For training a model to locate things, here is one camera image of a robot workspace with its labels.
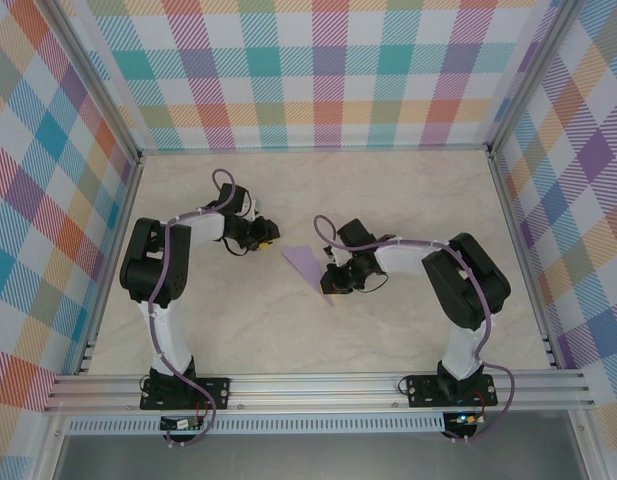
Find grey metal panel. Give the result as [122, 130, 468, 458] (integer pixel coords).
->
[52, 432, 589, 480]

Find small circuit board, white label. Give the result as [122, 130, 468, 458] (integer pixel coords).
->
[160, 417, 204, 431]

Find thin black left gripper cable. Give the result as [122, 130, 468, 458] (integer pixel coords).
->
[221, 237, 250, 258]

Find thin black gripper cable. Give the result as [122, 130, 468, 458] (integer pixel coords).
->
[356, 272, 390, 297]
[221, 237, 250, 258]

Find thin black right gripper cable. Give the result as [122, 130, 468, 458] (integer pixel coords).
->
[356, 272, 390, 297]

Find wide aluminium mounting rail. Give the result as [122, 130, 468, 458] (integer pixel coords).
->
[43, 369, 597, 414]

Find long aluminium table edge rail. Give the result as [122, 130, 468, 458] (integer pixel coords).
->
[137, 144, 494, 155]

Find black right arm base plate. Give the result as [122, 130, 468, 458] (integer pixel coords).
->
[406, 374, 498, 409]

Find slotted grey cable duct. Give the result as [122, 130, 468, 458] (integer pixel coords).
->
[67, 412, 447, 435]

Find aluminium table side rail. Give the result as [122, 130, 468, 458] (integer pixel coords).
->
[486, 149, 564, 371]
[76, 152, 145, 375]

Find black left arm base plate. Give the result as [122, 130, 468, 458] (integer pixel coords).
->
[140, 377, 232, 412]

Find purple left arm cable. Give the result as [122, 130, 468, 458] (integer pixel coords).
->
[145, 168, 239, 448]

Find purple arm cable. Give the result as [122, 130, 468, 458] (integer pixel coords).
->
[312, 214, 517, 445]
[145, 168, 239, 448]

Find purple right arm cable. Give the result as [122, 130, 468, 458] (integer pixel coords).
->
[312, 214, 517, 445]

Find aluminium frame post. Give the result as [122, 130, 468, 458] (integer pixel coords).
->
[486, 0, 584, 156]
[46, 0, 144, 164]

